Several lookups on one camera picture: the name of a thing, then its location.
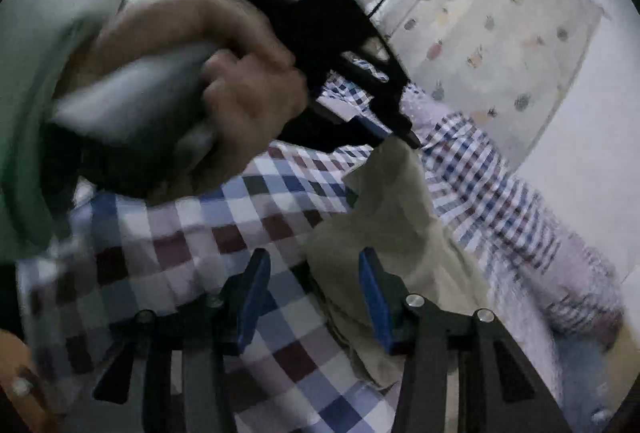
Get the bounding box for wooden bed frame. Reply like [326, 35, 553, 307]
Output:
[0, 328, 58, 433]

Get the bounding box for beige garment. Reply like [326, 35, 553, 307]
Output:
[305, 136, 493, 389]

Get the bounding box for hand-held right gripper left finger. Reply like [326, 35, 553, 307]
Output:
[92, 249, 273, 433]

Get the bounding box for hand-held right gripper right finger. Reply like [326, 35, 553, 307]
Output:
[357, 247, 571, 433]

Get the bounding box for person's left hand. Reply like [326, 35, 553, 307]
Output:
[75, 0, 309, 209]

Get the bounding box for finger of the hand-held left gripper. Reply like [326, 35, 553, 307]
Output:
[272, 96, 392, 154]
[327, 58, 422, 149]

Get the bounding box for checked bed sheet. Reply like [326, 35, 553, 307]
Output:
[15, 146, 406, 433]

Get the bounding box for fruit print curtain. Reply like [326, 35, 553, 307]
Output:
[395, 0, 608, 174]

